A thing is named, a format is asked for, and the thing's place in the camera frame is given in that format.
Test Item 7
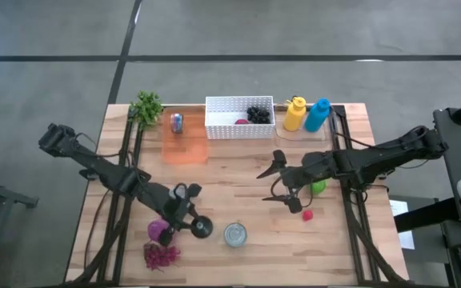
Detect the solid white tuna can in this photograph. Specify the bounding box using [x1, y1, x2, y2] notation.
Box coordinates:
[223, 222, 248, 247]

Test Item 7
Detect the yellow plastic bottle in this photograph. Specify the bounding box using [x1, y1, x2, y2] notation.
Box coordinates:
[283, 96, 307, 132]

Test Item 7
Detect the white paper sheet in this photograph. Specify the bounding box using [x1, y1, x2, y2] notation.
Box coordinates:
[388, 198, 416, 251]

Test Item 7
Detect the small green artificial plant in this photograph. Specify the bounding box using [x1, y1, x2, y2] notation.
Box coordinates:
[129, 90, 164, 130]

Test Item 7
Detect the gold-lid colourful can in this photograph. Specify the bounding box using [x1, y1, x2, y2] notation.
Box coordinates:
[170, 112, 185, 134]

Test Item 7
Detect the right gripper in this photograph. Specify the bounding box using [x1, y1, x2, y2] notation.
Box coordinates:
[256, 150, 338, 214]

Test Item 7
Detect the grey metal stand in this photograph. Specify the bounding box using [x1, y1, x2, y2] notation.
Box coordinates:
[0, 170, 39, 288]

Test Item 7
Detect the white perforated basket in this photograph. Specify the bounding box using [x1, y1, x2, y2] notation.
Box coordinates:
[205, 95, 276, 141]

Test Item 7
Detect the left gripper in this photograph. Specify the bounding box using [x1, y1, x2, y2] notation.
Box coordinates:
[150, 182, 203, 247]

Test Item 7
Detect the green toy apple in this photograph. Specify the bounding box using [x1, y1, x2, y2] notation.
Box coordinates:
[309, 178, 328, 197]

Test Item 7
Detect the black stand bar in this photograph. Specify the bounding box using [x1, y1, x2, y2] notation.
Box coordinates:
[394, 195, 461, 234]

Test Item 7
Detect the black aluminium frame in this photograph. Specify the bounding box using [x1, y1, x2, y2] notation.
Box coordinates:
[330, 104, 407, 287]
[68, 104, 146, 287]

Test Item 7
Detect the orange translucent tray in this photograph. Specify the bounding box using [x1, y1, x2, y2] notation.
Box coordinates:
[161, 106, 210, 165]

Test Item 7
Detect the thin brown cable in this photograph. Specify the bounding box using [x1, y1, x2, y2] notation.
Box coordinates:
[83, 187, 110, 270]

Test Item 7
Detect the red toy grape bunch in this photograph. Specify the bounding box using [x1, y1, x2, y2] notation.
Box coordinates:
[143, 242, 182, 272]

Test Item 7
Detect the clear plastic tray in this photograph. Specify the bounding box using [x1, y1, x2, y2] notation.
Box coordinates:
[274, 106, 334, 142]

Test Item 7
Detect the blue plastic bottle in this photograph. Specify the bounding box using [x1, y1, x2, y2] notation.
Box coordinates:
[304, 98, 331, 134]

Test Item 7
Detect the black side table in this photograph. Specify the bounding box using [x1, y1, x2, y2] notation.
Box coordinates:
[432, 106, 461, 225]

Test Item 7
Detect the dark toy grape bunch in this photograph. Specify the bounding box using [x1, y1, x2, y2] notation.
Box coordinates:
[247, 105, 272, 125]

